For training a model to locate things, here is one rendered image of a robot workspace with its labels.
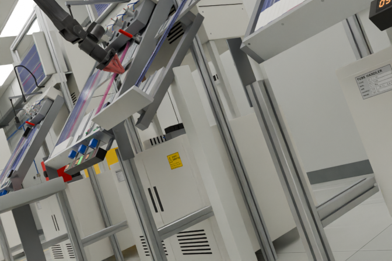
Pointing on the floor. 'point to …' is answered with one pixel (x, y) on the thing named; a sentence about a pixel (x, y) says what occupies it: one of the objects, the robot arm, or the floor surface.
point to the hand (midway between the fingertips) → (121, 71)
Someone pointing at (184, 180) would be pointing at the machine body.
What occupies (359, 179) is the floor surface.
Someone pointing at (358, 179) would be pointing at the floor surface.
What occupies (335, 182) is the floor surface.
